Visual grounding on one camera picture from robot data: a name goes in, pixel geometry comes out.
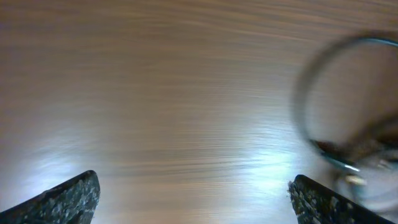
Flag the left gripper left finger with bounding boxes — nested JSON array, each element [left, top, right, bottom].
[[1, 170, 100, 224]]

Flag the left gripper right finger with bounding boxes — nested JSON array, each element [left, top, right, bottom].
[[288, 174, 394, 224]]

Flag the black USB cable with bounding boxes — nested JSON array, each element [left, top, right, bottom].
[[290, 29, 398, 215]]

